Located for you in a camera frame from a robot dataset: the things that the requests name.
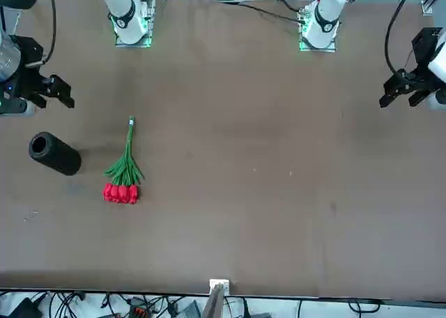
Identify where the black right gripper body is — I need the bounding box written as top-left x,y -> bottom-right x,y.
9,34 -> 48,101

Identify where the aluminium camera post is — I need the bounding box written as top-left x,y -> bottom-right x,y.
201,283 -> 226,318

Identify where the black cylindrical vase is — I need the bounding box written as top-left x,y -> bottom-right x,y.
28,131 -> 82,176

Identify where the orange black hub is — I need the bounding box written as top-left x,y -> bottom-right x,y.
128,296 -> 156,318

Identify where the red tulip bouquet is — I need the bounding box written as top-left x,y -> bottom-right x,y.
102,115 -> 146,205

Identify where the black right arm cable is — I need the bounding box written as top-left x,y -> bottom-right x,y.
26,0 -> 57,68

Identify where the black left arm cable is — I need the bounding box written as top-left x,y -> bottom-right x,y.
384,0 -> 418,77

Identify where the white table edge bracket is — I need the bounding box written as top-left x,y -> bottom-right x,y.
209,278 -> 231,295

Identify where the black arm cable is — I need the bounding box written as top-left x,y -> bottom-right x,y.
26,0 -> 57,68
384,0 -> 418,77

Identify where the black power adapter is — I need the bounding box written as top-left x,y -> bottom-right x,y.
6,296 -> 43,318

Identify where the black table cable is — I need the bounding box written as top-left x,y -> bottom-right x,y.
236,2 -> 305,23

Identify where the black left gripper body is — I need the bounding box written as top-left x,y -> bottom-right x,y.
406,27 -> 446,91

